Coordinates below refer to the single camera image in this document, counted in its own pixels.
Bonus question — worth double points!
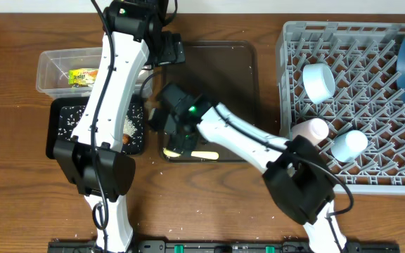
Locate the yellow plastic spoon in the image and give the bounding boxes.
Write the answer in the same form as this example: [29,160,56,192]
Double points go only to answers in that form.
[162,148,219,160]

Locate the orange carrot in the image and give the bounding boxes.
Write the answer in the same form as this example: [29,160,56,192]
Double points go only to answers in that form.
[122,134,129,144]

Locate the green yellow snack wrapper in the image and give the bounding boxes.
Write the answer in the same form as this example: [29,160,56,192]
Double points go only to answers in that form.
[68,68,98,86]

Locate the pink cup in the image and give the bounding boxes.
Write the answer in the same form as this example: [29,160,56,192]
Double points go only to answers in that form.
[291,118,329,145]

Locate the light blue rice bowl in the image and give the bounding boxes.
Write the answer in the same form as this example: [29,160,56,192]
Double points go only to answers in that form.
[302,63,335,105]

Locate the light blue cup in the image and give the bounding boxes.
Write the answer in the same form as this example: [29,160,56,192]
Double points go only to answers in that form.
[331,130,368,163]

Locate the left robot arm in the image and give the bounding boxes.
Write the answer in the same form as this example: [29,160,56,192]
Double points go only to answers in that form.
[47,1,185,252]

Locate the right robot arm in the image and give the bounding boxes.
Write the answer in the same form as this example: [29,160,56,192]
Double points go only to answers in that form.
[150,83,349,252]

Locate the grey dishwasher rack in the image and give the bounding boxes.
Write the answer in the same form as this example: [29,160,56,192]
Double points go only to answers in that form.
[276,21,405,195]

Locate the dark brown serving tray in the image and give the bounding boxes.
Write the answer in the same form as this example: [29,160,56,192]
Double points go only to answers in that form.
[158,40,262,163]

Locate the white rice pile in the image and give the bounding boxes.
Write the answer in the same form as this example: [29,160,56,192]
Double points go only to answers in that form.
[56,103,144,155]

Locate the clear plastic bin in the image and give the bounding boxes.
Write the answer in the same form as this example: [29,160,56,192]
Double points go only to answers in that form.
[36,47,153,99]

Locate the black tray bin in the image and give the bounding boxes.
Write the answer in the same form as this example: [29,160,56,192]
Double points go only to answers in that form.
[46,94,143,160]

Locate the left black cable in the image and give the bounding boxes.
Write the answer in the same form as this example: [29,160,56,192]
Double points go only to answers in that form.
[89,0,179,253]

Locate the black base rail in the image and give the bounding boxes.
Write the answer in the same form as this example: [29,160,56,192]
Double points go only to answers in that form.
[46,238,400,253]

